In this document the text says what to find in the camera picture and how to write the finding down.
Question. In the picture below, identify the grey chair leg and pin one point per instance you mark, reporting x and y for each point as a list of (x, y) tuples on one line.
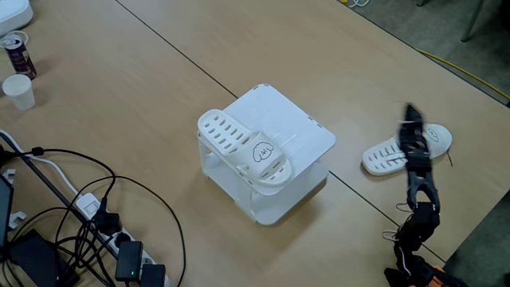
[(472, 22)]

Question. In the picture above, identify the white flat device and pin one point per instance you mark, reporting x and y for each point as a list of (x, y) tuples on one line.
[(12, 16)]

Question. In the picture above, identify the black power adapter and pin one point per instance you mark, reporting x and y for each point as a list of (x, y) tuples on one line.
[(153, 276)]

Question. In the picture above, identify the white printed plastic bracket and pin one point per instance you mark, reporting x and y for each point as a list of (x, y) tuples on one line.
[(9, 174), (18, 217)]

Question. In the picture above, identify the white paper cup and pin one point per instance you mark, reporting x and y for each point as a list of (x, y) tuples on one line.
[(18, 93)]

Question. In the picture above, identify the black flat power brick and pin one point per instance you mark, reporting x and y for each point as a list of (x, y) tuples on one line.
[(36, 259)]

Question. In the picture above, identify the dark purple drink can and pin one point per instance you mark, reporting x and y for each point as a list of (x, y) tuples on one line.
[(20, 60)]

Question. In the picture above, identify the white slipper with dog print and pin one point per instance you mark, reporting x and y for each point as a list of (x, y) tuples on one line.
[(442, 143), (247, 159)]

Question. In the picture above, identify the black adapter with green light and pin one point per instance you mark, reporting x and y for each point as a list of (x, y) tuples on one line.
[(128, 259)]

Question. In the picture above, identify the white two-tier shoe rack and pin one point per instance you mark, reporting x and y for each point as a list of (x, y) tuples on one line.
[(287, 115)]

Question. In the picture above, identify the thin dark twig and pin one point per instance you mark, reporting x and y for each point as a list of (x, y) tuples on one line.
[(449, 158)]

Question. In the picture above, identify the white power strip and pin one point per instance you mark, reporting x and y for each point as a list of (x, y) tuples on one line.
[(88, 205)]

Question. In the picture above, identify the dark laptop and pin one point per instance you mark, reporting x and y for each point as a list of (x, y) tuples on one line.
[(5, 207)]

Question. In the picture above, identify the black power plug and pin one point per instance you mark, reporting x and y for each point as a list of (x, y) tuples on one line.
[(107, 222)]

